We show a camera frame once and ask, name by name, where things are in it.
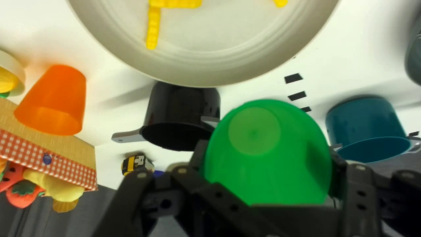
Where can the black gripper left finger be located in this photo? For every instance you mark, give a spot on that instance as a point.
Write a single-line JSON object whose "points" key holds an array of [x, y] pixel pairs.
{"points": [[175, 197]]}

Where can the beige round plate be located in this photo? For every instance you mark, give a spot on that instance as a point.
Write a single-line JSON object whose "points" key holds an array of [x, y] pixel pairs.
{"points": [[210, 47]]}

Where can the yellow black tape measure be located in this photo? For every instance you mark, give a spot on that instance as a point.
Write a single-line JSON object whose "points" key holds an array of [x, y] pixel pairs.
{"points": [[136, 163]]}

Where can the toy fruit basket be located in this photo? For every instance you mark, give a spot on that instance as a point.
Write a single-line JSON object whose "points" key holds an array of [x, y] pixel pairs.
{"points": [[39, 153]]}

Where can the green plastic cup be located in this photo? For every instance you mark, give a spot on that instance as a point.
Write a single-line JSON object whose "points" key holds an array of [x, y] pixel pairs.
{"points": [[267, 153]]}

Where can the orange plastic cup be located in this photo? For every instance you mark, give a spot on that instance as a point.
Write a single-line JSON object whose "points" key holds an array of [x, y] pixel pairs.
{"points": [[54, 100]]}

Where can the cream bowl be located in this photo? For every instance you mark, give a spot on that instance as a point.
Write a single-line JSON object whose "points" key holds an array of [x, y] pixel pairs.
{"points": [[8, 72]]}

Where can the yellow toy fry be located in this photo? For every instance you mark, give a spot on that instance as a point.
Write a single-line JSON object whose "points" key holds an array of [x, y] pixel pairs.
{"points": [[179, 3], [152, 28], [280, 3]]}

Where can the teal plastic cup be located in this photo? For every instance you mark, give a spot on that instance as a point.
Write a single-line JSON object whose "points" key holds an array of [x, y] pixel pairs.
{"points": [[368, 126]]}

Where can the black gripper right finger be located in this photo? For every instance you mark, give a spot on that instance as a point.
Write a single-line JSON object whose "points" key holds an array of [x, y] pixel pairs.
{"points": [[372, 197]]}

